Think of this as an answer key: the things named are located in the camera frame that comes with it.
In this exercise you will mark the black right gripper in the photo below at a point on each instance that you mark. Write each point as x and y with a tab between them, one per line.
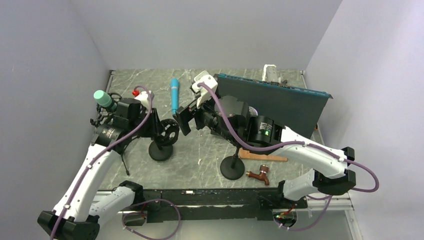
183	120

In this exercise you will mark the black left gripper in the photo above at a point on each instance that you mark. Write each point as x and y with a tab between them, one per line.
156	128

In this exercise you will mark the black shock mount desk stand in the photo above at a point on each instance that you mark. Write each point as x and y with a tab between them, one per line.
161	148

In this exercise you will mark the blue microphone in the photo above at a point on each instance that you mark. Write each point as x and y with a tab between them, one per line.
174	87

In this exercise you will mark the mint green microphone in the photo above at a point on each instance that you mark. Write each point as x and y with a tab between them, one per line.
104	100

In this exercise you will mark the black clip desk stand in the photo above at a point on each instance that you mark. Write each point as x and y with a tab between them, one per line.
232	167

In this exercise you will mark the silver head black microphone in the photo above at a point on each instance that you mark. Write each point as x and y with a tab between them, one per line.
253	111

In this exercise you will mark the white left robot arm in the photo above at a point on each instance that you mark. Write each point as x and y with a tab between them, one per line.
74	217

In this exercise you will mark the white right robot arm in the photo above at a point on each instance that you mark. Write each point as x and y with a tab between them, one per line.
232	120

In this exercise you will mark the brown wooden board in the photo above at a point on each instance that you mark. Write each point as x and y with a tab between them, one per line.
247	155

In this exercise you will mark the brown tap fitting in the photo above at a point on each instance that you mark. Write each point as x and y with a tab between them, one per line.
261	176

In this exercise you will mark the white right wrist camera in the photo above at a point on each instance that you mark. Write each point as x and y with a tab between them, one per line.
201	95

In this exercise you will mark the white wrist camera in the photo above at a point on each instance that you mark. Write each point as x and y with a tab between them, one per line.
143	97
201	95

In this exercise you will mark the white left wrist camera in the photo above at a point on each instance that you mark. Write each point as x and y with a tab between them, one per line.
143	97

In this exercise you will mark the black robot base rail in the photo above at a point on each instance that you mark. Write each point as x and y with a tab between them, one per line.
213	204

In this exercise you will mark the white metal bracket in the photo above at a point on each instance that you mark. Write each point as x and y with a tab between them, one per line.
269	74

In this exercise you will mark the dark grey network switch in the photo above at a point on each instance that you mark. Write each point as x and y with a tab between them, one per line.
296	107

